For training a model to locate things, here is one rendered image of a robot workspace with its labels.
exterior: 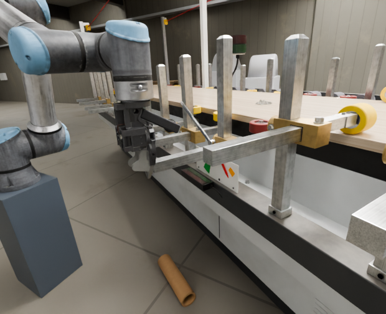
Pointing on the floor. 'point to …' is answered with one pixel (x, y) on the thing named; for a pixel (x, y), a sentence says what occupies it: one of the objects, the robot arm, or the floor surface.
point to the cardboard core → (176, 280)
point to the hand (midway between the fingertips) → (150, 173)
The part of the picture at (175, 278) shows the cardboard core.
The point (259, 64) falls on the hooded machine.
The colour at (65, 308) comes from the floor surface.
